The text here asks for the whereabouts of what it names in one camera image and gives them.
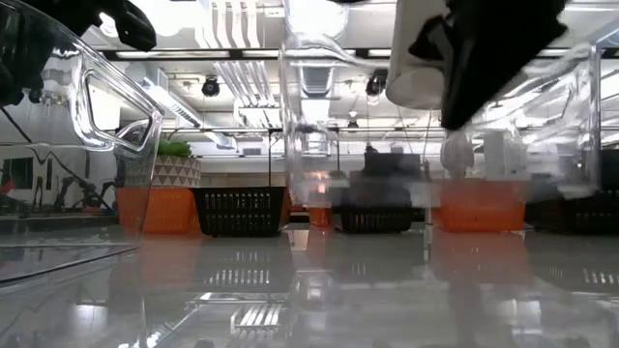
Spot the succulent in patterned pot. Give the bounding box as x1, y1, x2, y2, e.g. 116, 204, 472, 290
152, 138, 202, 189

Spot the clear plastic storage bin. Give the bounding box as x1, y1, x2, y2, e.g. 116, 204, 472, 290
0, 0, 164, 286
281, 28, 604, 207

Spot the black computer monitor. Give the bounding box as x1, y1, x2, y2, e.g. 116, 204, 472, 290
362, 152, 423, 189
599, 149, 619, 189

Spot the black ceiling spotlight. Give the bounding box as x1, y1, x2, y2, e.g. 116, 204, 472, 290
365, 68, 390, 97
201, 75, 221, 98

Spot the silver lamp with white shade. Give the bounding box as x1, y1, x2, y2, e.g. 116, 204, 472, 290
386, 0, 485, 181

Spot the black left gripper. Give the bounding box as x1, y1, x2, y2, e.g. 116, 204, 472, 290
28, 0, 159, 52

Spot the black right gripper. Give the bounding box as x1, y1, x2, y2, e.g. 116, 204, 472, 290
408, 0, 570, 131

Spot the silver ceiling air duct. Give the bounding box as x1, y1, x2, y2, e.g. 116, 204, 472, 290
283, 0, 350, 49

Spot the white pillar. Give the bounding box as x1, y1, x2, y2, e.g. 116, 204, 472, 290
483, 129, 507, 181

